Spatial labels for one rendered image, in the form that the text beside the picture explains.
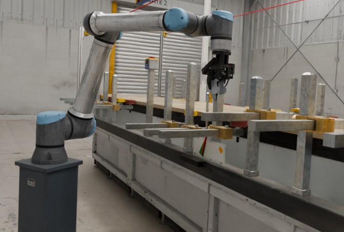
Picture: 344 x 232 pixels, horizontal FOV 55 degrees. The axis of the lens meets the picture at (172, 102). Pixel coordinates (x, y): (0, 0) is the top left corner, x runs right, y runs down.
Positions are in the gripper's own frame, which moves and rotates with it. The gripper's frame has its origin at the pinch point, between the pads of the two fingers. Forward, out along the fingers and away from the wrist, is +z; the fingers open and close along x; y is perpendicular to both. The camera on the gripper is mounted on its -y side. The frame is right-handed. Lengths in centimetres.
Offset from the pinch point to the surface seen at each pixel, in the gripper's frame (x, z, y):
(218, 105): 6.8, 3.5, -6.9
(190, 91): 6.0, -1.6, -31.9
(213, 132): 2.4, 15.8, -3.0
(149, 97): 5, 4, -83
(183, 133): -13.6, 15.6, -2.6
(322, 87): 115, -8, -38
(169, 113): 7, 13, -57
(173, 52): 393, -106, -810
